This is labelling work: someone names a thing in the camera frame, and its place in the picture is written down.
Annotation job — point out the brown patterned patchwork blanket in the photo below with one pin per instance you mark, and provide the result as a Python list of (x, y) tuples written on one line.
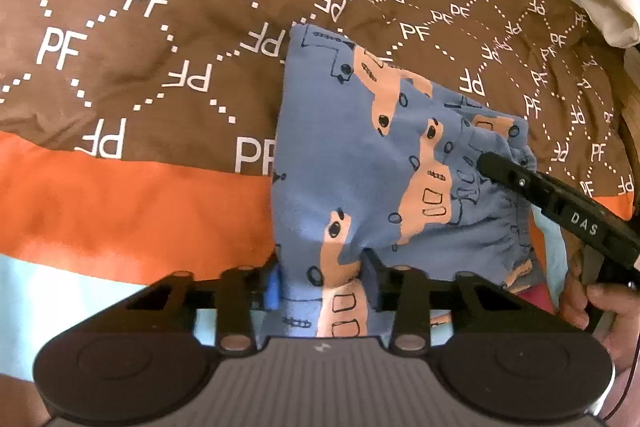
[(125, 57)]

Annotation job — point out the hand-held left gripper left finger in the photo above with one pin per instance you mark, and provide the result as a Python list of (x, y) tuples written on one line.
[(272, 292)]

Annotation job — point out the person's right hand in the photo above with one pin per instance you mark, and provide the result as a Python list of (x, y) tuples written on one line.
[(615, 307)]

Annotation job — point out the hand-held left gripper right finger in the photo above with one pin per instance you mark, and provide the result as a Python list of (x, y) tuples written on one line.
[(374, 278)]

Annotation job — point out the blue printed pants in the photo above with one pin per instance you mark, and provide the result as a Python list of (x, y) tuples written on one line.
[(350, 147)]

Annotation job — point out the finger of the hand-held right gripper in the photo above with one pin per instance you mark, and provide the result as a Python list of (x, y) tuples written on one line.
[(505, 172)]

